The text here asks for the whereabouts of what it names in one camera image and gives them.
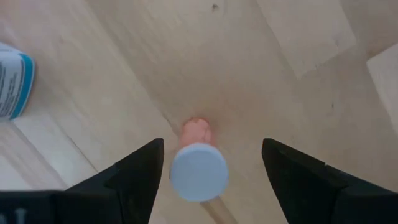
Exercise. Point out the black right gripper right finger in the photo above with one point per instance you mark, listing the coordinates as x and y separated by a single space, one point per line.
311 193

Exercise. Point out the pink pill bottle white cap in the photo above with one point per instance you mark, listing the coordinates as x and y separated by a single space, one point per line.
199 174

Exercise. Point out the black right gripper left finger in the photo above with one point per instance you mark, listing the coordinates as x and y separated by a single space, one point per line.
130 193

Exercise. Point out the white melatonin supplement bottle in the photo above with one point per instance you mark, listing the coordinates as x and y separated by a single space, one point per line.
12 84

